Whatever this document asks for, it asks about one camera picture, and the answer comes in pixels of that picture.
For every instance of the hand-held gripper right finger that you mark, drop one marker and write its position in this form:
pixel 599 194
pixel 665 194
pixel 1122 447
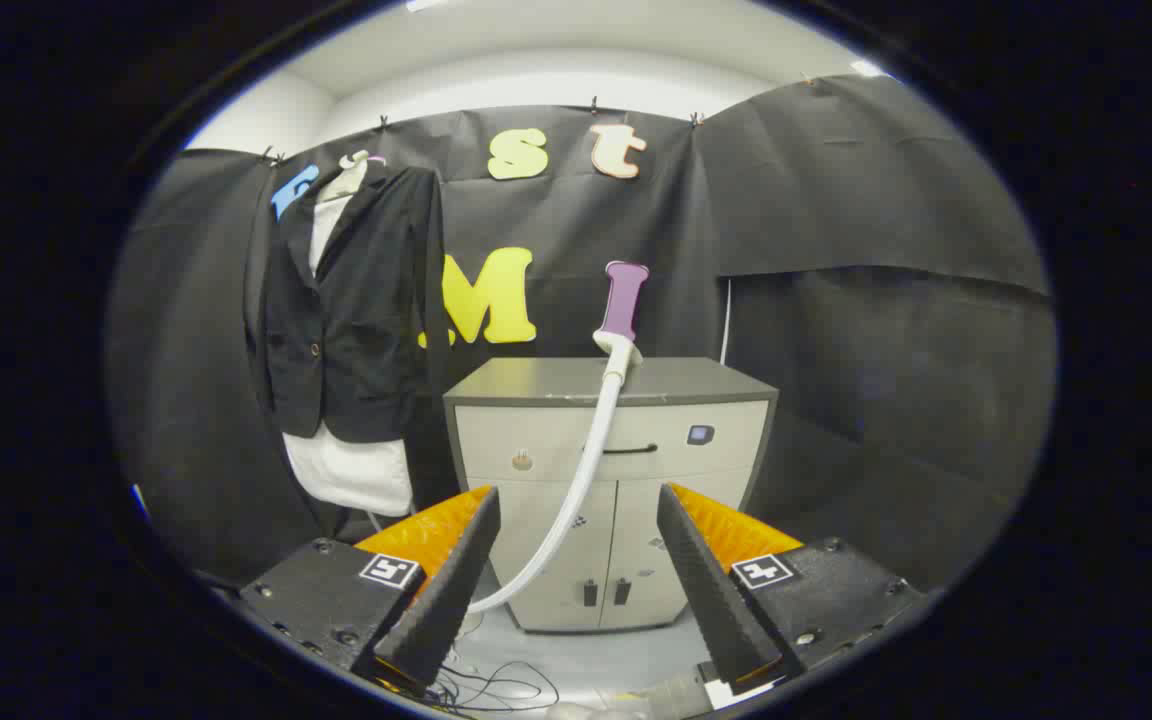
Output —
pixel 706 590

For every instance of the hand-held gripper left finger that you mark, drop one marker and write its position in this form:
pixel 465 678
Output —
pixel 451 590

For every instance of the white garment steamer nozzle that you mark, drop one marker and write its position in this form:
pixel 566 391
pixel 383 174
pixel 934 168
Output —
pixel 618 350

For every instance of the black suit jacket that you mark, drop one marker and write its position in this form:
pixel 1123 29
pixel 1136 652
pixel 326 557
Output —
pixel 366 300

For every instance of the cream clothes hanger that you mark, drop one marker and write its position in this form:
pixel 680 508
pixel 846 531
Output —
pixel 346 180

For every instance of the round brass cabinet lock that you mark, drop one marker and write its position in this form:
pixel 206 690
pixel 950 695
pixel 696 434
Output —
pixel 522 461

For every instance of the small digital lock panel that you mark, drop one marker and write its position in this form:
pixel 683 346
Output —
pixel 700 434

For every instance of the grey cabinet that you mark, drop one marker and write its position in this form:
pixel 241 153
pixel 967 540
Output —
pixel 536 440

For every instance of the black backdrop cloth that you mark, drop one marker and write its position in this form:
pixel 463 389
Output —
pixel 836 250

